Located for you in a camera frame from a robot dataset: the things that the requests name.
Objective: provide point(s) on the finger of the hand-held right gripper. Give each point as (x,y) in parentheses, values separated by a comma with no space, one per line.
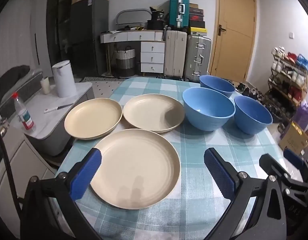
(292,157)
(268,163)

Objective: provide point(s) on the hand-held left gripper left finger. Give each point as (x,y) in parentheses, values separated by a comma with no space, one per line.
(87,172)

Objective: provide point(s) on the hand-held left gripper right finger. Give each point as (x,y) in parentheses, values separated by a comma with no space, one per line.
(218,172)

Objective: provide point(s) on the blue bowl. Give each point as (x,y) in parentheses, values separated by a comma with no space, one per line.
(251,120)
(206,115)
(216,85)

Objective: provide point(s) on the beige plate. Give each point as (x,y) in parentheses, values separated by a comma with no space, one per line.
(139,165)
(149,112)
(92,120)

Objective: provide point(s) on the printed cardboard box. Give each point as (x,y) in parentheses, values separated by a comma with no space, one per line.
(292,140)

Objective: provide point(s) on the purple bag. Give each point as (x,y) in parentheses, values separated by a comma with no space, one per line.
(304,112)

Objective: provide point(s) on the grey side cabinet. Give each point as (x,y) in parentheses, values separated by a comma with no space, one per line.
(44,140)

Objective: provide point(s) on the dotted floor mat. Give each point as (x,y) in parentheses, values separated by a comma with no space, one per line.
(104,90)

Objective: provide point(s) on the red capped water bottle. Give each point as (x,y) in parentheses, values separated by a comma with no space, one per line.
(24,116)

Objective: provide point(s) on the white kettle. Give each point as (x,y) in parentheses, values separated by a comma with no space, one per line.
(65,82)

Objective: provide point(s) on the white cup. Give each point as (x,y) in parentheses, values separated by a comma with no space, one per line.
(45,86)

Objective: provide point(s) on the shoe rack with shoes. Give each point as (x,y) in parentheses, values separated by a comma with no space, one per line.
(291,56)

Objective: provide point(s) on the woven basket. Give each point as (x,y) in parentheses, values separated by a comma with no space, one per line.
(125,60)

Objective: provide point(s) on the silver suitcase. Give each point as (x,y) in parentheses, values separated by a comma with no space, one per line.
(197,55)

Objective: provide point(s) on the dark cloth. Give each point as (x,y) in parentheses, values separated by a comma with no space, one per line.
(14,73)

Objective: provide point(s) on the wooden door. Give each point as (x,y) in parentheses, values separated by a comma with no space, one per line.
(233,42)

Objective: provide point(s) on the beige suitcase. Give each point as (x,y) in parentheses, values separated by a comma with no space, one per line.
(175,52)

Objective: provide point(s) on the black fridge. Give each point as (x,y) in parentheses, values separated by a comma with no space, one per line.
(89,37)

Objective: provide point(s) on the yellow black shoe box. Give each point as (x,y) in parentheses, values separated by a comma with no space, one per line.
(196,31)

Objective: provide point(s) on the white desk with drawers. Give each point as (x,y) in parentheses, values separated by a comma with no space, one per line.
(134,36)

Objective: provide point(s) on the black glass cabinet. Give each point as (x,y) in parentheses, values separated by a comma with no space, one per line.
(59,30)

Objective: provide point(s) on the red black shoe box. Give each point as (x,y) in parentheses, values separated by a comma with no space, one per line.
(196,17)

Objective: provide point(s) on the black bag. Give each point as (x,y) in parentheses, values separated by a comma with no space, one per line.
(156,17)

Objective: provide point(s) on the teal suitcase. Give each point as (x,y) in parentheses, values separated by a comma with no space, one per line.
(174,10)

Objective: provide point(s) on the brown shoe box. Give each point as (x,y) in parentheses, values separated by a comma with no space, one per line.
(193,5)

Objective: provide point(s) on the grey metal frame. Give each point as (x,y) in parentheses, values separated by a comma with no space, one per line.
(131,10)

